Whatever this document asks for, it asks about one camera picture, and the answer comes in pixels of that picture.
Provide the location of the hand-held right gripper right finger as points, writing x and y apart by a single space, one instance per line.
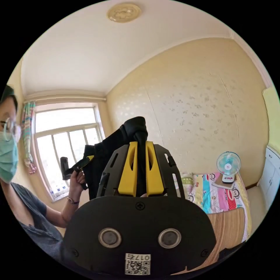
154 177

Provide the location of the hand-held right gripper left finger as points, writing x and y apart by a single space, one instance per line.
125 177

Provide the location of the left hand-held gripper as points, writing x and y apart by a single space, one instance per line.
79 166

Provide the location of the black pants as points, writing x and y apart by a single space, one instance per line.
105 166

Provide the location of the person's left forearm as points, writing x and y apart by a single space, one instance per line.
69 211

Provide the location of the person's left hand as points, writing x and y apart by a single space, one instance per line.
76 183

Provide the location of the window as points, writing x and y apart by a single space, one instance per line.
63 142

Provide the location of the striped curtain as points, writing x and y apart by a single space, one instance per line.
28 135

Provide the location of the small white table fan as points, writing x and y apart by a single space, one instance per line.
228 165

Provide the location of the person's body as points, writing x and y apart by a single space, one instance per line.
32 218

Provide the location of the bed with cartoon quilt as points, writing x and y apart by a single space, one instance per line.
227 229

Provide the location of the white cupboard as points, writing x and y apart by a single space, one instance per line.
270 175

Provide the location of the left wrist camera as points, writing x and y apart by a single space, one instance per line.
65 168

